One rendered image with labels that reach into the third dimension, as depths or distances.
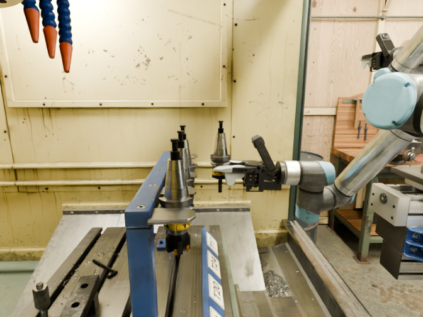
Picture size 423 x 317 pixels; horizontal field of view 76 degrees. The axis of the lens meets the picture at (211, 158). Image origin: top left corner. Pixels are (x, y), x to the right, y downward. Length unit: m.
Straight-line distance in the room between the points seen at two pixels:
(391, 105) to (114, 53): 1.02
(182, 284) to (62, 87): 0.95
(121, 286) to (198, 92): 0.80
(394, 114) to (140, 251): 0.54
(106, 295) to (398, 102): 0.80
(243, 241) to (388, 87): 0.84
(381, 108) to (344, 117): 2.36
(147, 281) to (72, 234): 0.92
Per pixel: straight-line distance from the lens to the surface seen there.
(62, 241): 1.38
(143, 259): 0.48
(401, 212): 0.97
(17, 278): 1.63
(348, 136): 3.08
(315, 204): 0.89
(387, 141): 0.86
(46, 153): 1.43
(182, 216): 0.43
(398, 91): 0.66
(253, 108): 1.25
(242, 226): 1.30
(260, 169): 0.80
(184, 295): 0.78
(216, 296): 0.72
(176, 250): 0.52
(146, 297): 0.52
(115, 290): 0.83
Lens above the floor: 1.40
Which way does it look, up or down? 13 degrees down
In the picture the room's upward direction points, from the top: straight up
